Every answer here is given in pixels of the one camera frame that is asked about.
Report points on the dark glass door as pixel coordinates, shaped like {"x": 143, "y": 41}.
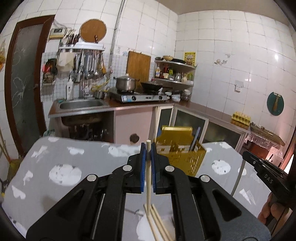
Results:
{"x": 22, "y": 75}

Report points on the white wall socket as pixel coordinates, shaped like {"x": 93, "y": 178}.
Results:
{"x": 238, "y": 86}

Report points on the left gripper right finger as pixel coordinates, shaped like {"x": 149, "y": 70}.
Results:
{"x": 187, "y": 196}

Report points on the yellow perforated utensil holder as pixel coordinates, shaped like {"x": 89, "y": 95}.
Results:
{"x": 174, "y": 143}

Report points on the yellow wall poster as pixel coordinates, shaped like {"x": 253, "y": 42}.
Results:
{"x": 190, "y": 58}

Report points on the wooden chopstick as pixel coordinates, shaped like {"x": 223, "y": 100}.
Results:
{"x": 148, "y": 174}
{"x": 159, "y": 223}
{"x": 164, "y": 224}
{"x": 151, "y": 224}

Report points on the person's right hand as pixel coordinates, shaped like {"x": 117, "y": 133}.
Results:
{"x": 279, "y": 212}

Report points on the yellow egg tray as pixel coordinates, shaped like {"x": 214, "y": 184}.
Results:
{"x": 241, "y": 118}

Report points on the steel cooking pot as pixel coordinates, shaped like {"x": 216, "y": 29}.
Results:
{"x": 126, "y": 83}

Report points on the corner spice shelf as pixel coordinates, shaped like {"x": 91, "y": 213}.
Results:
{"x": 175, "y": 75}

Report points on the hanging utensil rack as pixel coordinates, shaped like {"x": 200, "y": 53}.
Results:
{"x": 82, "y": 60}

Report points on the round wooden board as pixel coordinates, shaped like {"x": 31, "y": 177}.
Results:
{"x": 93, "y": 30}

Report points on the green wall hanger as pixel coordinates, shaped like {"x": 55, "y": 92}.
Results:
{"x": 275, "y": 104}

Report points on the kitchen counter cabinets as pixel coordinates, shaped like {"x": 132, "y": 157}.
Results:
{"x": 215, "y": 125}

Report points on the gas stove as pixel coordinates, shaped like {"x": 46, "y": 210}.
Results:
{"x": 136, "y": 97}

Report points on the grey patterned tablecloth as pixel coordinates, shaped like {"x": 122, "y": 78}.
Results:
{"x": 53, "y": 166}

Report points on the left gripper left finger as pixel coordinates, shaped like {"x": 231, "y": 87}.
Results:
{"x": 126, "y": 179}

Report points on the blue handled utensil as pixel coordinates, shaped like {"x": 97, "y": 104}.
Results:
{"x": 192, "y": 146}

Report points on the black wok pan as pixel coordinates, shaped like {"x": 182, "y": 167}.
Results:
{"x": 150, "y": 87}

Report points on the rectangular wooden cutting board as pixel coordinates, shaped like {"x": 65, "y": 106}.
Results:
{"x": 138, "y": 66}

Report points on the steel sink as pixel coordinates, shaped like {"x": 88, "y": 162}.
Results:
{"x": 81, "y": 103}

